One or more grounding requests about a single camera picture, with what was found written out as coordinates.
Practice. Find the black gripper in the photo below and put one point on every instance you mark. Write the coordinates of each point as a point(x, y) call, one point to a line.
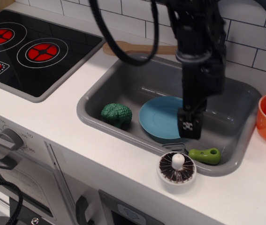
point(202, 77)

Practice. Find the green handled grey spatula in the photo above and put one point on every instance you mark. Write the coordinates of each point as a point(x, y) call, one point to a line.
point(209, 156)

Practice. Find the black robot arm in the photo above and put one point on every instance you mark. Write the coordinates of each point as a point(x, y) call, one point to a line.
point(198, 28)

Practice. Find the blue plate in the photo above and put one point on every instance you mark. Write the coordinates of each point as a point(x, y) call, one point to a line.
point(158, 117)

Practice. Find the grey sink basin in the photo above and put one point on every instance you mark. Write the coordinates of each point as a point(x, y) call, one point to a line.
point(228, 120)

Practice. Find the toy mushroom slice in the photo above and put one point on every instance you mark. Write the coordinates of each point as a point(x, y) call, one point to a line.
point(176, 172)

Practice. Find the green toy broccoli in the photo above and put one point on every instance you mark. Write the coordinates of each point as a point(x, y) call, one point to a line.
point(116, 114)

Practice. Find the wooden spoon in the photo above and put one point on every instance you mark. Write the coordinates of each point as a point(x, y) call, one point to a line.
point(132, 48)

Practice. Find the toy oven door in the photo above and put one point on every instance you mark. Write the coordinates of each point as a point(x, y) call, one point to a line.
point(37, 178)

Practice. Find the black toy stove top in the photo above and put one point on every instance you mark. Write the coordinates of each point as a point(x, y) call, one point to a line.
point(37, 56)

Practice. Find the grey oven knob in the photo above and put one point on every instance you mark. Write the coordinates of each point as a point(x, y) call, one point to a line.
point(10, 140)

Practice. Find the grey cabinet handle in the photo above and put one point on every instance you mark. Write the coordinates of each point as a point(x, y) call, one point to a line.
point(81, 207)

